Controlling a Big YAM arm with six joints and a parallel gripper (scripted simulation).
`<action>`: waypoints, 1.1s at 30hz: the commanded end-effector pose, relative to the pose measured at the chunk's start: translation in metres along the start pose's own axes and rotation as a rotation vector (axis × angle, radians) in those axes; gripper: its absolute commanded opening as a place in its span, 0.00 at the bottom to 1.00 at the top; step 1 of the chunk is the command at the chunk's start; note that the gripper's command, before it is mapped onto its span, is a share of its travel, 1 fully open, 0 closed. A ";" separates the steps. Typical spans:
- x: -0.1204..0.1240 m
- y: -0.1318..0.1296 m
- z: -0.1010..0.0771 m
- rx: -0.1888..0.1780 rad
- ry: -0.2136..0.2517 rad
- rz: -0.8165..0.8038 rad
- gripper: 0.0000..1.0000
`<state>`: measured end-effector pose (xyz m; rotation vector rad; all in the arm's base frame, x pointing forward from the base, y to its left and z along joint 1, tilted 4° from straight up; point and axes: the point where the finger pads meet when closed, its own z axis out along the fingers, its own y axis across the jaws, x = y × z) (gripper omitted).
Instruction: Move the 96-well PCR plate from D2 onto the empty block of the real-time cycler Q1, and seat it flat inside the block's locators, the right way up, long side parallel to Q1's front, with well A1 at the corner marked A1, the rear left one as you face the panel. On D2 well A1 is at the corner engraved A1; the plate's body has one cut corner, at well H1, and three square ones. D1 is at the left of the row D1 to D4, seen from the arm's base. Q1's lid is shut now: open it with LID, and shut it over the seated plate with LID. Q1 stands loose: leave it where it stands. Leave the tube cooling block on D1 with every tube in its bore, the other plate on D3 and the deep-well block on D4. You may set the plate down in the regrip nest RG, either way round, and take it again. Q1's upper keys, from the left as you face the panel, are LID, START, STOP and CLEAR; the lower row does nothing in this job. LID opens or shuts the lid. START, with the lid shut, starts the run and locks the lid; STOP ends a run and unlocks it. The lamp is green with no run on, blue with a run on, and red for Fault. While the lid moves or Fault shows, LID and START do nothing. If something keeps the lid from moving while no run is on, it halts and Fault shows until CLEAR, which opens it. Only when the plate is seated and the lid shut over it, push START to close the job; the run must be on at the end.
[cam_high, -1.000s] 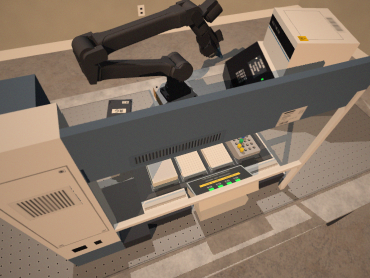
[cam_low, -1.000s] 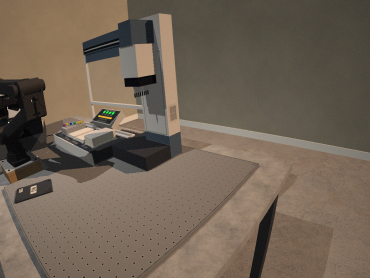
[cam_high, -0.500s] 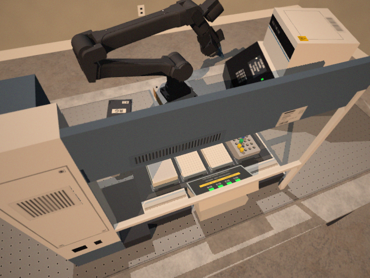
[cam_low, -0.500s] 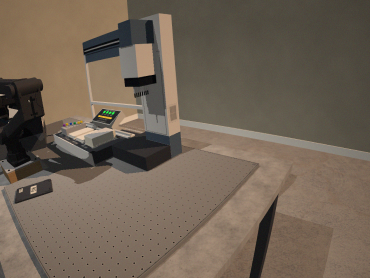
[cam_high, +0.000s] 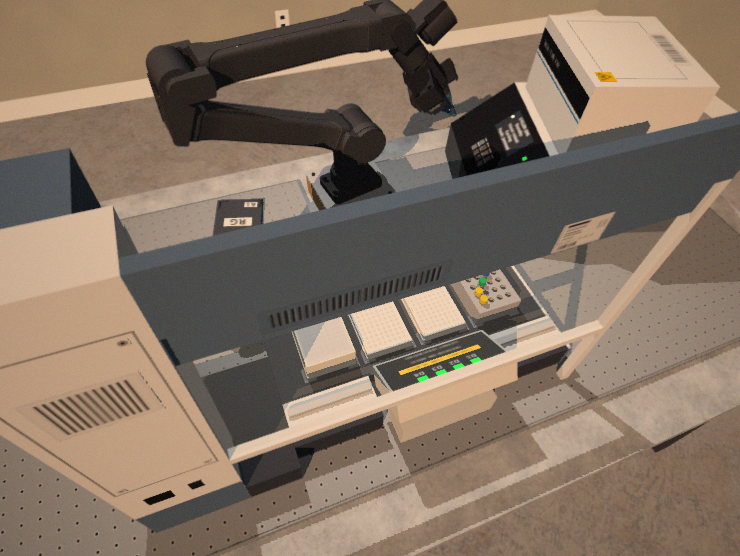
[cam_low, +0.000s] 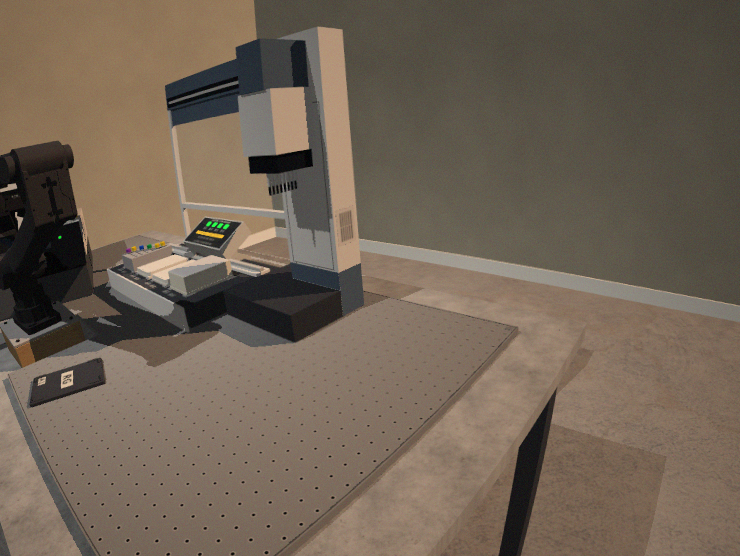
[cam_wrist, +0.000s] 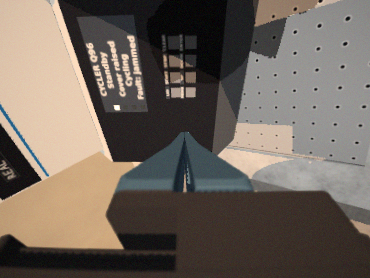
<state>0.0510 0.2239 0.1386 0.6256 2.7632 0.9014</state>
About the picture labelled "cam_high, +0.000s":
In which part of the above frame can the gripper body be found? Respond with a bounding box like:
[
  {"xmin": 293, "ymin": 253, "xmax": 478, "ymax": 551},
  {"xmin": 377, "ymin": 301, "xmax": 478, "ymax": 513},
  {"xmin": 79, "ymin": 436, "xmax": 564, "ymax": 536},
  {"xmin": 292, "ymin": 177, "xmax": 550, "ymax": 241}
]
[{"xmin": 404, "ymin": 52, "xmax": 458, "ymax": 112}]

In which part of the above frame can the beige benchtop instrument with black keypad panel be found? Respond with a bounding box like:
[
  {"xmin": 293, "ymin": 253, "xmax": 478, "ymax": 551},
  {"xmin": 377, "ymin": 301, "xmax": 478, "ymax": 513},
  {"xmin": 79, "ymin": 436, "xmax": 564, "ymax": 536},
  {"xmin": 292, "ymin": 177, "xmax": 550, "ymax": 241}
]
[{"xmin": 445, "ymin": 15, "xmax": 720, "ymax": 179}]

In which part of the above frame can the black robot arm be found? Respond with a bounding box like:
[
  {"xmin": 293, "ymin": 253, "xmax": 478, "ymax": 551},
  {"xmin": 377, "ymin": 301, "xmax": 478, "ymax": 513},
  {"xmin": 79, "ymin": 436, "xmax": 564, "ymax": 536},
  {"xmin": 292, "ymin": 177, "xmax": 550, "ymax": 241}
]
[{"xmin": 146, "ymin": 0, "xmax": 457, "ymax": 204}]

